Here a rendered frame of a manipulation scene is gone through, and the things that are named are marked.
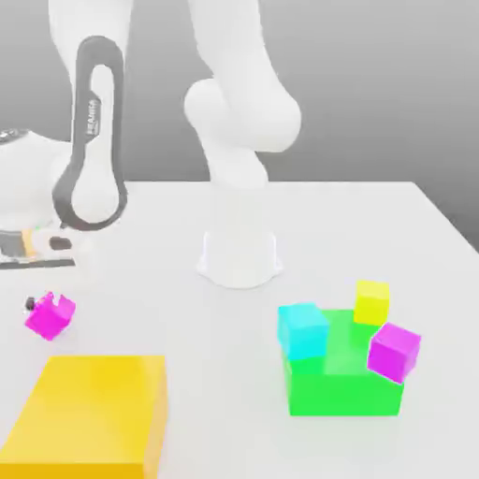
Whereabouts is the small cyan cube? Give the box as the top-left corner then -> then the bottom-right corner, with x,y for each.
277,301 -> 331,361

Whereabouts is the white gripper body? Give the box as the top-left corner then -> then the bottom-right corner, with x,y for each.
0,256 -> 84,287

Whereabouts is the large green box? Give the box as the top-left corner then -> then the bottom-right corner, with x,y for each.
280,309 -> 406,417

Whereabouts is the small magenta cube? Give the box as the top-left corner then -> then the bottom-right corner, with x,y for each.
366,322 -> 423,385
24,291 -> 77,342

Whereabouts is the small yellow cube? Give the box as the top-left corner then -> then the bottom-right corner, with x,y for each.
353,279 -> 391,327

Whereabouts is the large yellow box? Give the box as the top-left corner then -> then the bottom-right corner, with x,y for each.
0,355 -> 168,479

